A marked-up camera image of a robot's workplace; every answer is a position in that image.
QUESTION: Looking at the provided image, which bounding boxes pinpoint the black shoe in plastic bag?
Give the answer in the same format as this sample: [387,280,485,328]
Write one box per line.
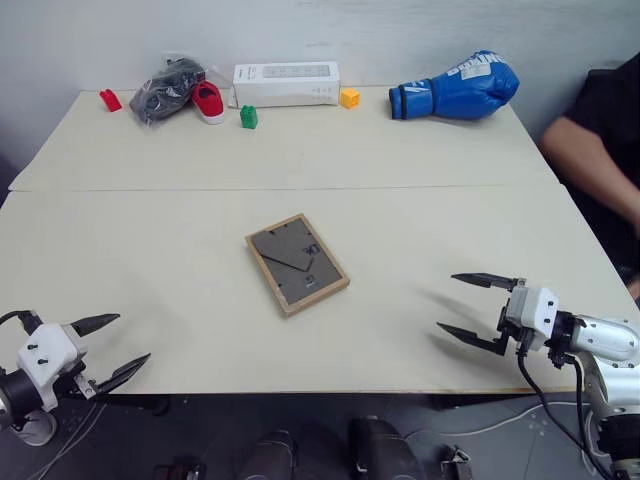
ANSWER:
[128,51,209,132]

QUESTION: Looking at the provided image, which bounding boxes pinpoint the red toy block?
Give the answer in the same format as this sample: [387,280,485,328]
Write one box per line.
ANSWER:
[99,88,123,114]

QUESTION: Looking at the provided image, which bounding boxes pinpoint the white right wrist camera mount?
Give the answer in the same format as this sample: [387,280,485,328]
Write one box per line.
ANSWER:
[504,285,561,352]

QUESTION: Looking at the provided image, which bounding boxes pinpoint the white floor cable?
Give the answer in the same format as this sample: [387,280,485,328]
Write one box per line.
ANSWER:
[462,399,547,437]

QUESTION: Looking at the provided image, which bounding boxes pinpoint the blue boxing glove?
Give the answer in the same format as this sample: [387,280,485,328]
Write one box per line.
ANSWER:
[388,49,521,122]

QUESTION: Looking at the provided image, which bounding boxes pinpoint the wooden picture frame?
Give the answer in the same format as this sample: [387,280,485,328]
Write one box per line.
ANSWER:
[244,213,350,319]

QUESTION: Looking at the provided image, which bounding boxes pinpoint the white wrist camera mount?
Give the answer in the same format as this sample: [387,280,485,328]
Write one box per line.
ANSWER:
[504,285,561,352]
[17,323,89,402]

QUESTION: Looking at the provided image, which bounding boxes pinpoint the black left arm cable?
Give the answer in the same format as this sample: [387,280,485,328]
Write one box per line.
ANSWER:
[0,309,42,337]

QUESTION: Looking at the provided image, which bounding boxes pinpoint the dark rounded shape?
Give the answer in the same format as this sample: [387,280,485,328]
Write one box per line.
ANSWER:
[347,416,427,480]

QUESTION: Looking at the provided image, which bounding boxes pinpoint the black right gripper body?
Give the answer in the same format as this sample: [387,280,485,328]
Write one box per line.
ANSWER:
[495,277,532,358]

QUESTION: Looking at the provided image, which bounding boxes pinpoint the grey floor cable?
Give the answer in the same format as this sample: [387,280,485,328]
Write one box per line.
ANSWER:
[27,399,107,480]

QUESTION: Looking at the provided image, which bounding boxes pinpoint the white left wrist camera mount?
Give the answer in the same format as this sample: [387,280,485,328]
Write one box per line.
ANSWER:
[17,323,89,402]

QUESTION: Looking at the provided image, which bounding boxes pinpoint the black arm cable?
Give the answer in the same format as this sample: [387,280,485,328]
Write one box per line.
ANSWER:
[0,309,42,337]
[516,343,617,480]

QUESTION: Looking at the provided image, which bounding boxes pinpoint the white rectangular cardboard box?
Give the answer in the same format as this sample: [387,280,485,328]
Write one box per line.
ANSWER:
[228,61,342,109]

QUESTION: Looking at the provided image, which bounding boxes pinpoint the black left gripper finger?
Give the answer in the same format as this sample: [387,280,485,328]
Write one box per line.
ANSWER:
[92,353,152,396]
[71,313,121,337]

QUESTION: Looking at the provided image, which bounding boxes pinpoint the red canvas shoe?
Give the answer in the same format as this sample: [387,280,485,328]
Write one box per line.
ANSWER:
[191,81,227,126]

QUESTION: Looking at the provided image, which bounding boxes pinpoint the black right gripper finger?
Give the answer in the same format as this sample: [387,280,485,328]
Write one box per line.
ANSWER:
[450,272,517,292]
[436,321,505,357]

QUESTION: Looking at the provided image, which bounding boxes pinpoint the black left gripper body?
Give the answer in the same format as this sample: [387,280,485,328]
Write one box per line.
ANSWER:
[72,366,102,402]

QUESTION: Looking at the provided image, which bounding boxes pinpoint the person in black shirt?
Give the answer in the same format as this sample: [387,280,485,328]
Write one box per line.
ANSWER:
[538,49,640,301]

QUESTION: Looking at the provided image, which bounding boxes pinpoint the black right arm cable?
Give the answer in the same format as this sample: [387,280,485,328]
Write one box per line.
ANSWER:
[516,343,617,480]

